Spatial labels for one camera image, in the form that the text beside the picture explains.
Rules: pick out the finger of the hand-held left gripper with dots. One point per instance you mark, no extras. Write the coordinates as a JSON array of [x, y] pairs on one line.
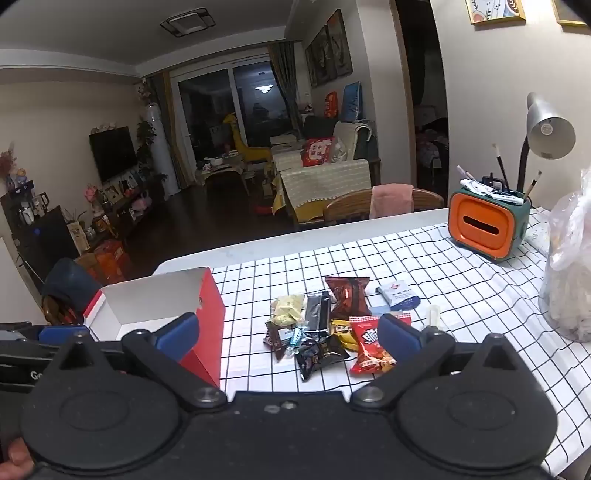
[[60, 333]]

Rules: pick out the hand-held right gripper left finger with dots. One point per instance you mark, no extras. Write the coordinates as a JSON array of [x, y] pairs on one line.
[[178, 330]]

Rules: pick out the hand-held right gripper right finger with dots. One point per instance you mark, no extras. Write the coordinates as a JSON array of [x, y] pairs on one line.
[[399, 341]]

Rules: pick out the bright red snack bag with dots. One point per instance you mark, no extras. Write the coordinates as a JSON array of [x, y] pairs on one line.
[[367, 346]]

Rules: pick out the red white cardboard box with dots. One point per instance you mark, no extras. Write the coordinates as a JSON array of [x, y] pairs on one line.
[[210, 314]]

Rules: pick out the white blue packet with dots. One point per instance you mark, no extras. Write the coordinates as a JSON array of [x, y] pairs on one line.
[[397, 295]]

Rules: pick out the yellow brown snack packet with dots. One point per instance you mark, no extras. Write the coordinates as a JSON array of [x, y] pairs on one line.
[[344, 334]]

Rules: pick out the dark red snack bag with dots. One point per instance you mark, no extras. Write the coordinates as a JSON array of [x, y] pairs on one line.
[[346, 295]]

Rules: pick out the black snack packet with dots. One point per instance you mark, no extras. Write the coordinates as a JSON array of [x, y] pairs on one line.
[[318, 355]]

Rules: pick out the silver black snack bar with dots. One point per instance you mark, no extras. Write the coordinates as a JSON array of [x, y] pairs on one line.
[[317, 314]]

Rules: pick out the brown triangular snack packet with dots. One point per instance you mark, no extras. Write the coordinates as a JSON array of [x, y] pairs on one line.
[[277, 341]]

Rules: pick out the small blue candy wrapper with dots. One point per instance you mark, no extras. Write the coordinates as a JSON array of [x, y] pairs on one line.
[[295, 339]]

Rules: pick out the pale yellow snack packet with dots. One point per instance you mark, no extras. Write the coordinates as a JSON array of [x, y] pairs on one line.
[[287, 310]]

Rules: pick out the person's left hand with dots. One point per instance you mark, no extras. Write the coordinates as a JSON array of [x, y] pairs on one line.
[[14, 457]]

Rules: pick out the dark blue jacket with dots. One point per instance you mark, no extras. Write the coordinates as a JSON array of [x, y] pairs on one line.
[[69, 281]]

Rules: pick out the white checkered tablecloth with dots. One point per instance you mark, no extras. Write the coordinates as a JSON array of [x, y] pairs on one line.
[[461, 300]]

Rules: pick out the orange carton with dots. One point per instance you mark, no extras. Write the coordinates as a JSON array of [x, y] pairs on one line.
[[108, 249], [113, 270]]

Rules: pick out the black cabinet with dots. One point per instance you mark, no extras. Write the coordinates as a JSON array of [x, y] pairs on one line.
[[46, 240]]

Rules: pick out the white paper bag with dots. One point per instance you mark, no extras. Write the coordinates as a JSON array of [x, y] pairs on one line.
[[77, 237]]

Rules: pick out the dark television cabinet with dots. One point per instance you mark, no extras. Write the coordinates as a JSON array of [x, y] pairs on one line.
[[124, 217]]

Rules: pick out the orange green desk organizer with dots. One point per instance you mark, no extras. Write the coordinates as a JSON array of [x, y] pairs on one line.
[[480, 226]]

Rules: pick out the pink towel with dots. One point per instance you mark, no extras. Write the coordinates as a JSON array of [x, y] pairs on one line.
[[391, 201]]

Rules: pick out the wooden dining chair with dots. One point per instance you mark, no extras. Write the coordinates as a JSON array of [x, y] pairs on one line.
[[346, 207]]

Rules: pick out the red plastic floor toy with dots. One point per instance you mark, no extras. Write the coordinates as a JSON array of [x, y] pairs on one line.
[[265, 209]]

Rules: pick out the coffee table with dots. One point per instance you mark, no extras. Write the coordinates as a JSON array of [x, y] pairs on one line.
[[221, 168]]

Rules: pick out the white marker pens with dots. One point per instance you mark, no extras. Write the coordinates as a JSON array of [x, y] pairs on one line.
[[480, 188]]

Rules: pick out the white dotted cloth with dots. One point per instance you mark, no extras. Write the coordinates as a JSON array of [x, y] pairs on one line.
[[538, 230]]

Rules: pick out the white tower air conditioner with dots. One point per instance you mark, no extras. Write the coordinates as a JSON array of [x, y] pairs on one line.
[[161, 152]]

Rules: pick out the sofa with cream cover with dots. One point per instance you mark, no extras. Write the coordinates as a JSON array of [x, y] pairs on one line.
[[323, 180]]

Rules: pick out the green potted plant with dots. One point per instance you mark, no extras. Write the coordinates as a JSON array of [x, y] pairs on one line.
[[145, 147]]

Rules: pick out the clear plastic bag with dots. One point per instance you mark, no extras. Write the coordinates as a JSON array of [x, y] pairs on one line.
[[570, 258]]

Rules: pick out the yellow giraffe toy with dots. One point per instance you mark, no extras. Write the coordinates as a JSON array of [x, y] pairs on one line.
[[249, 150]]

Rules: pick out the silver cushion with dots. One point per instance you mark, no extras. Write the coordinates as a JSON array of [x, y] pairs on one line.
[[339, 150]]

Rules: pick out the red printed cushion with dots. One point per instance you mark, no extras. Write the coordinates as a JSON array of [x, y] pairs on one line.
[[318, 152]]

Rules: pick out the dark green sofa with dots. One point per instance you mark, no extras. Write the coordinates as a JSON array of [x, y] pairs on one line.
[[364, 138]]

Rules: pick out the thin wooden brush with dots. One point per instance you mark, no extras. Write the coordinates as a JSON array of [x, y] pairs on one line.
[[533, 183]]

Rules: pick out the glass balcony door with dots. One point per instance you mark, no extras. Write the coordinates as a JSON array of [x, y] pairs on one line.
[[217, 106]]

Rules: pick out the blue cushion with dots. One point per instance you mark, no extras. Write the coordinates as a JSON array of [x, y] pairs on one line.
[[353, 101]]

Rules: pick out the red gift bag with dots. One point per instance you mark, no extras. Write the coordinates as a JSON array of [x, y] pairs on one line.
[[331, 106]]

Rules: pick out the grey desk lamp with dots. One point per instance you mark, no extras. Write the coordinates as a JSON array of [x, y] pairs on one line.
[[549, 131]]

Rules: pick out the grey curtain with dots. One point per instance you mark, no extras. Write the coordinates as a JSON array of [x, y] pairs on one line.
[[286, 83]]

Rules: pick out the gold framed picture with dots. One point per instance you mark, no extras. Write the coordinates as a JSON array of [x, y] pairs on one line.
[[570, 11], [495, 10]]

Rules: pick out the wall television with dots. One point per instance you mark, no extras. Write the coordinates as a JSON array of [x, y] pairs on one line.
[[113, 154]]

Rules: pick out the dark framed wall paintings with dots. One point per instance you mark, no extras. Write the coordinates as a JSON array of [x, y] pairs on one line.
[[328, 50]]

